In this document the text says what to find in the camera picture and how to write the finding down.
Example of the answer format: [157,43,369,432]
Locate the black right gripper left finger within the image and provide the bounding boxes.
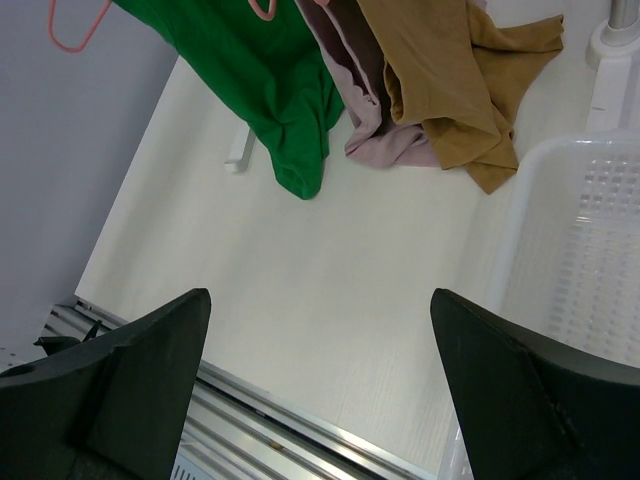
[1,289,211,479]

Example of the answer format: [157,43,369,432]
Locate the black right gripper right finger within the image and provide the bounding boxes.
[430,289,639,479]

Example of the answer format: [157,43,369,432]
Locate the green tank top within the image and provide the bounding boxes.
[118,0,344,200]

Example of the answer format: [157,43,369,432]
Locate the pink hanger of green top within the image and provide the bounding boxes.
[46,0,113,54]

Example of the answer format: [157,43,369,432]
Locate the mauve pink tank top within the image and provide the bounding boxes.
[296,1,440,168]

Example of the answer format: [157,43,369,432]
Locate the tan brown tank top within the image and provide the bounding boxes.
[359,1,564,194]

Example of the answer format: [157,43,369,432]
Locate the pink hanger of mauve top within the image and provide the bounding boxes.
[248,0,330,22]

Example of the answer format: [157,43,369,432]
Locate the white plastic basket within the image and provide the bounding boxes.
[439,130,639,479]

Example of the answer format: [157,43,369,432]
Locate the white clothes rack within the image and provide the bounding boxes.
[224,1,639,174]

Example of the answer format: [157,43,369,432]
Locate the aluminium front rail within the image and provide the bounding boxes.
[37,295,441,480]

